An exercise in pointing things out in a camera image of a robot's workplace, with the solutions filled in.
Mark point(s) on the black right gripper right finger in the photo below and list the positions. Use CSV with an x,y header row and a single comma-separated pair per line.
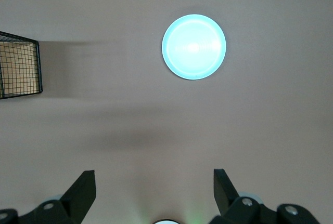
x,y
226,195

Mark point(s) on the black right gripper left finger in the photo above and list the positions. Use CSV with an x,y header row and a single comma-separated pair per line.
x,y
78,198

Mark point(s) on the light blue round plate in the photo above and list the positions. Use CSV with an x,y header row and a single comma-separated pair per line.
x,y
193,47

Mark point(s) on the brown table cover mat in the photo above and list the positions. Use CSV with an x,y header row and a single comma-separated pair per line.
x,y
156,130

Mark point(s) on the light wooden board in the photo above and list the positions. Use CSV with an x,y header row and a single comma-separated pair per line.
x,y
18,50

